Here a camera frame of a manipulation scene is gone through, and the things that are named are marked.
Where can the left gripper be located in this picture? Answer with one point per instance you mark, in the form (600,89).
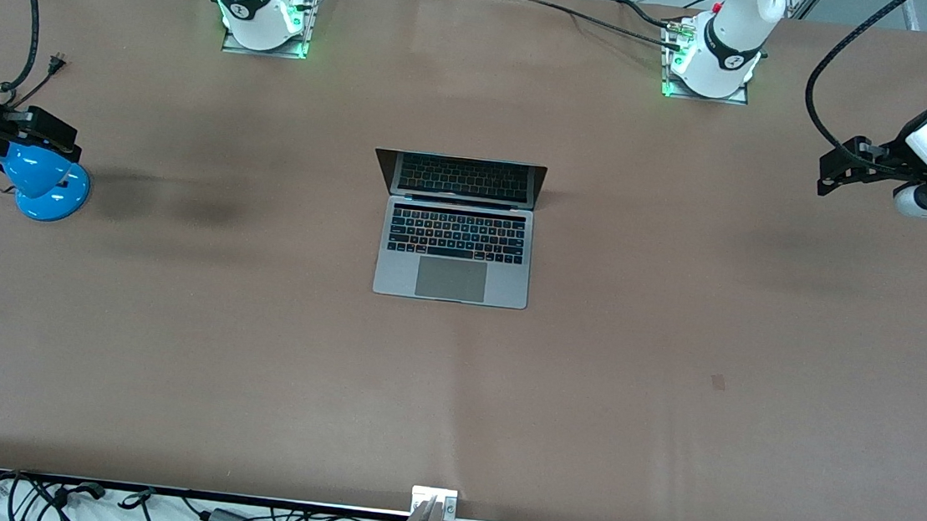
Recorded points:
(903,146)

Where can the grey open-lid laptop computer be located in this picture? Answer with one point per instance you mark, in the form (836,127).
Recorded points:
(451,280)

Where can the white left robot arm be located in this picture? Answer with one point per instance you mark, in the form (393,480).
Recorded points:
(736,24)

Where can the blue desk lamp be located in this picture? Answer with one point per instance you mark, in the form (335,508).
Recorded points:
(50,191)

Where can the small brown tape patch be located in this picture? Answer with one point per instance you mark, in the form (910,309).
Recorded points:
(719,382)

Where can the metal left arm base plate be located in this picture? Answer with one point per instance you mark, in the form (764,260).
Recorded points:
(738,100)

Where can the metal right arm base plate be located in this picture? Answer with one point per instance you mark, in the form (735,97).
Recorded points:
(311,12)

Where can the silver table edge bracket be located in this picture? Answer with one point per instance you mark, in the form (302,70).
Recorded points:
(422,494)

